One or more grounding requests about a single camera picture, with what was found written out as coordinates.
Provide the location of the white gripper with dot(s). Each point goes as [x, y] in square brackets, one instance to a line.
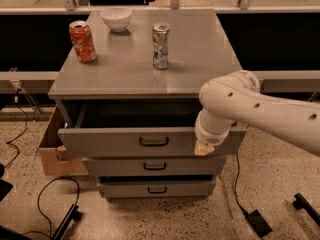
[208, 137]

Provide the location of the grey top drawer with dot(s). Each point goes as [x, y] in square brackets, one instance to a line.
[133, 128]

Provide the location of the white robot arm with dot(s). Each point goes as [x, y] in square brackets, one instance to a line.
[237, 97]

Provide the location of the grey middle drawer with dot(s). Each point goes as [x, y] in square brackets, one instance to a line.
[116, 167]

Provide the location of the grey drawer cabinet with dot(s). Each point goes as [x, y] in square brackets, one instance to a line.
[123, 70]

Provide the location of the black power adapter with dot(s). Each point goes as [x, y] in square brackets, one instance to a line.
[258, 223]

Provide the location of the black stand leg right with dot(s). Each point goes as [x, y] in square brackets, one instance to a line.
[301, 203]

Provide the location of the black stand leg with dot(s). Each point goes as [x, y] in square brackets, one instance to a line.
[301, 203]
[73, 214]

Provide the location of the crushed silver can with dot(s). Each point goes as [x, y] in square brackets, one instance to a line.
[160, 36]

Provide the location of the black stand leg left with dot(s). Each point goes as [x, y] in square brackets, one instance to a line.
[73, 214]

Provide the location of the cardboard box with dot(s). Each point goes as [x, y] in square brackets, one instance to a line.
[54, 157]

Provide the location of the white bowl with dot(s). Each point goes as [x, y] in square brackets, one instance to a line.
[117, 19]

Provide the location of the orange soda can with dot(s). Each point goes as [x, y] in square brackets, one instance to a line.
[82, 40]

